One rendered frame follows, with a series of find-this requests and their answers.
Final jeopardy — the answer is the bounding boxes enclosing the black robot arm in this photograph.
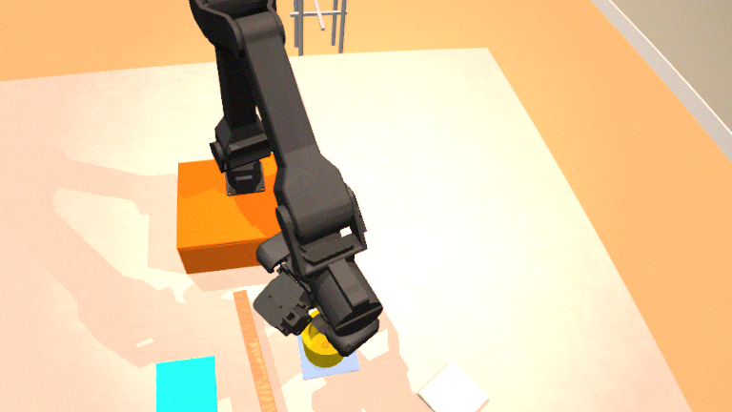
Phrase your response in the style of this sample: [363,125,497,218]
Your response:
[189,0,384,338]

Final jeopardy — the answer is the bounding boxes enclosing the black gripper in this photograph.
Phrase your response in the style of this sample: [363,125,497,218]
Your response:
[255,232,380,357]

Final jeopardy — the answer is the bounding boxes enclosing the yellow cup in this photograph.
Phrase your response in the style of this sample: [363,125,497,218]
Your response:
[301,323,344,368]

